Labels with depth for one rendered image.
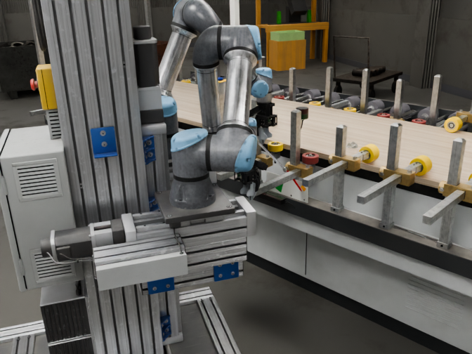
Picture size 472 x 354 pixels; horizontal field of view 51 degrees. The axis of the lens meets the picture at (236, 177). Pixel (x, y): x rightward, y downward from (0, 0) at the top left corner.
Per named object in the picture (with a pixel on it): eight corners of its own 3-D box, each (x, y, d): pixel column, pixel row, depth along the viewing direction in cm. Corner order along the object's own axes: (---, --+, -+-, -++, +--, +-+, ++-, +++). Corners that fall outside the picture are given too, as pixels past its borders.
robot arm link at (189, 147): (177, 164, 165) (174, 125, 160) (216, 165, 163) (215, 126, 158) (168, 178, 154) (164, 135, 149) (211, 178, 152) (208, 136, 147)
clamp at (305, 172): (306, 179, 234) (306, 169, 232) (284, 173, 243) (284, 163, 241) (313, 176, 237) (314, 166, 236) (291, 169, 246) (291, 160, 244)
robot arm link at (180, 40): (140, 121, 203) (188, -7, 194) (132, 113, 216) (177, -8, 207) (166, 130, 209) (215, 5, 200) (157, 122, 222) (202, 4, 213)
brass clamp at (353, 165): (353, 172, 213) (354, 161, 211) (326, 165, 222) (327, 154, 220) (360, 168, 217) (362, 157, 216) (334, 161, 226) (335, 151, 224)
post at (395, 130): (388, 233, 211) (398, 124, 194) (380, 230, 214) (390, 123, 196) (391, 230, 214) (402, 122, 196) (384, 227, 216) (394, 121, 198)
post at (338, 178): (337, 226, 230) (343, 126, 212) (331, 223, 232) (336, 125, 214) (341, 223, 232) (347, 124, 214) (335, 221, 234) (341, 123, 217)
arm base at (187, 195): (174, 212, 153) (172, 182, 150) (166, 194, 167) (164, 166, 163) (221, 205, 157) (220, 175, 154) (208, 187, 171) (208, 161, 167)
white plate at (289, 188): (307, 203, 237) (307, 184, 234) (266, 189, 254) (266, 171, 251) (307, 202, 238) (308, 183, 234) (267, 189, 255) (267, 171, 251)
